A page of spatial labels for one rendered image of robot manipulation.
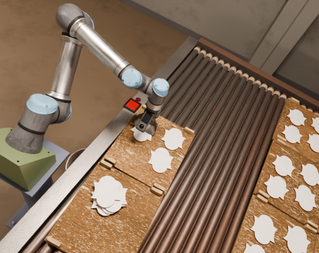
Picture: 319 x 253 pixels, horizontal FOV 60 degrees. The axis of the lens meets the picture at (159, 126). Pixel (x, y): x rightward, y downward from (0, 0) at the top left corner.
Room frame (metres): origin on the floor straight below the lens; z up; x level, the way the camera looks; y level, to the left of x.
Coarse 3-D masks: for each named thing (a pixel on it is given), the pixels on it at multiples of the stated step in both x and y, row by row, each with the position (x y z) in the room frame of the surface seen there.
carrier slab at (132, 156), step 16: (128, 128) 0.84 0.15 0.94; (160, 128) 0.92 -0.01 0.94; (176, 128) 0.96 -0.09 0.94; (128, 144) 0.74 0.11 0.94; (144, 144) 0.78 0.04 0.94; (160, 144) 0.82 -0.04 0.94; (128, 160) 0.66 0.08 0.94; (144, 160) 0.69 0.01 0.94; (176, 160) 0.76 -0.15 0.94; (144, 176) 0.61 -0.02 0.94; (160, 176) 0.64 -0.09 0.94
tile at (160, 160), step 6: (156, 150) 0.77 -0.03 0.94; (162, 150) 0.78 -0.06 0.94; (156, 156) 0.73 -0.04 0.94; (162, 156) 0.75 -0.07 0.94; (168, 156) 0.76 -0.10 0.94; (150, 162) 0.69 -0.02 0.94; (156, 162) 0.70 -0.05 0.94; (162, 162) 0.71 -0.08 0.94; (168, 162) 0.73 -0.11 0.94; (156, 168) 0.67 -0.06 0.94; (162, 168) 0.68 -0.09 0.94; (168, 168) 0.69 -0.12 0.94
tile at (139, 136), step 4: (148, 128) 0.88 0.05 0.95; (136, 132) 0.83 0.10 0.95; (140, 132) 0.83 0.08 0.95; (144, 132) 0.84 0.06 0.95; (148, 132) 0.85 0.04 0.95; (156, 132) 0.88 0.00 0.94; (136, 136) 0.80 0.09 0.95; (140, 136) 0.81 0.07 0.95; (144, 136) 0.82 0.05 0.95; (148, 136) 0.83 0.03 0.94; (136, 140) 0.78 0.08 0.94; (140, 140) 0.79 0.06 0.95; (144, 140) 0.80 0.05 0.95; (148, 140) 0.81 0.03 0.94
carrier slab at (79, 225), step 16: (96, 176) 0.52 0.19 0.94; (112, 176) 0.55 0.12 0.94; (128, 176) 0.58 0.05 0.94; (80, 192) 0.42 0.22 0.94; (128, 192) 0.50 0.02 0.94; (144, 192) 0.53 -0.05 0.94; (80, 208) 0.36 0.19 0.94; (96, 208) 0.38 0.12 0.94; (128, 208) 0.43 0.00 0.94; (144, 208) 0.46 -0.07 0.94; (64, 224) 0.28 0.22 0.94; (80, 224) 0.30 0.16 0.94; (96, 224) 0.32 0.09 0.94; (112, 224) 0.34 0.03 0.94; (128, 224) 0.37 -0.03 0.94; (144, 224) 0.39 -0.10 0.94; (64, 240) 0.22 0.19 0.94; (80, 240) 0.24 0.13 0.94; (96, 240) 0.26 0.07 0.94; (112, 240) 0.29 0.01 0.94; (128, 240) 0.31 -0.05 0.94
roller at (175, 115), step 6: (210, 60) 1.69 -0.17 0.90; (216, 60) 1.68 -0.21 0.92; (210, 66) 1.59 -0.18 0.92; (204, 72) 1.51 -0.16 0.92; (198, 78) 1.44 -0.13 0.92; (204, 78) 1.47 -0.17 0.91; (198, 84) 1.38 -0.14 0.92; (192, 90) 1.30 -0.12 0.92; (186, 96) 1.23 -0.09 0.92; (180, 102) 1.17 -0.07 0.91; (186, 102) 1.19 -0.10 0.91; (180, 108) 1.12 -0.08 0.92; (174, 114) 1.06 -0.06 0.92; (174, 120) 1.02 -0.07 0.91
